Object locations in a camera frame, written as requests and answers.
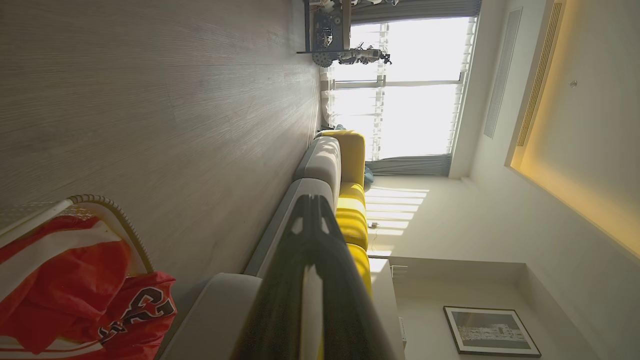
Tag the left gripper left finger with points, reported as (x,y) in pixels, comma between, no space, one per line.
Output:
(280,300)

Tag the black framed picture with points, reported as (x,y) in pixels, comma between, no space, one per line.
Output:
(490,331)

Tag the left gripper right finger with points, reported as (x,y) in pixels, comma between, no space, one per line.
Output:
(345,310)

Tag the white woven laundry basket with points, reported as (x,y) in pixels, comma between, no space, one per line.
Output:
(127,225)

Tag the dark metal frame table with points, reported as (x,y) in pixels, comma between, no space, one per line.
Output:
(327,25)

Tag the white rectangular ceiling panel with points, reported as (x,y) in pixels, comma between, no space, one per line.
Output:
(502,75)

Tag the long slotted air vent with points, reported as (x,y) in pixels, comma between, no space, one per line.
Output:
(539,75)

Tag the orange-red garment with white trim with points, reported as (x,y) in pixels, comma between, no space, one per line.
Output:
(65,280)

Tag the grey and yellow sofa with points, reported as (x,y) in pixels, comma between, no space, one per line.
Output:
(320,165)

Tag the grey fabric curtain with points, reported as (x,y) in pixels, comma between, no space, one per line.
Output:
(410,165)

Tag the grey curtain beside table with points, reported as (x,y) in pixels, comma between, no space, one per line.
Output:
(415,10)

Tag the red jersey with black numbers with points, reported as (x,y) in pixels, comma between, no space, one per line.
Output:
(145,300)

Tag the teal cushion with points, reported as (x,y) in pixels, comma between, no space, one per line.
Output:
(368,176)

